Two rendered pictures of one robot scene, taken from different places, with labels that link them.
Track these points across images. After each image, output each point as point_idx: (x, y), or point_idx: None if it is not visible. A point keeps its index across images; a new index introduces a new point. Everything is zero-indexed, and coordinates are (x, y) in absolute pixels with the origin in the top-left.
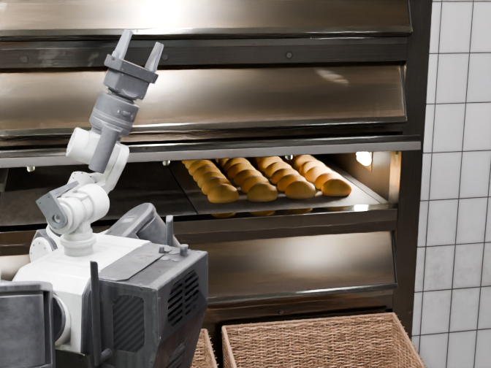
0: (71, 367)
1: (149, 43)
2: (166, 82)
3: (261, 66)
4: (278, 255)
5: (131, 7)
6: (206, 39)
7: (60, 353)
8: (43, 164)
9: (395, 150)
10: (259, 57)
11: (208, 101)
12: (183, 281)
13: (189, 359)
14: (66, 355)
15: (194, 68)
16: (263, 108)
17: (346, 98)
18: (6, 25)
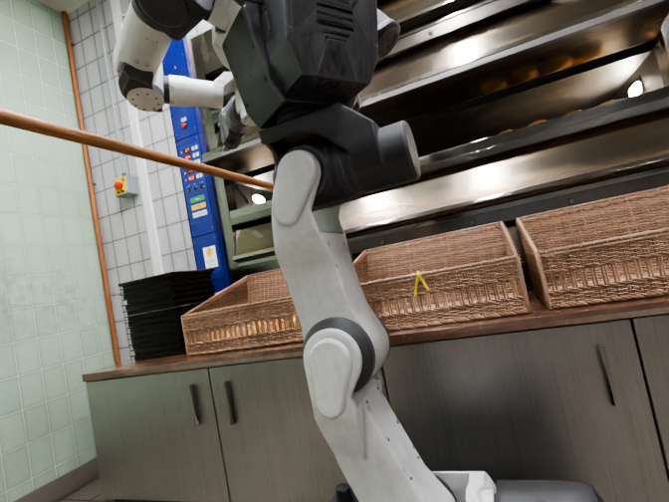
0: (241, 35)
1: (417, 28)
2: (436, 51)
3: (506, 17)
4: (557, 154)
5: (402, 11)
6: (457, 10)
7: (233, 27)
8: None
9: (646, 6)
10: (501, 7)
11: (468, 51)
12: None
13: (369, 40)
14: (236, 25)
15: (455, 37)
16: (513, 40)
17: (588, 7)
18: None
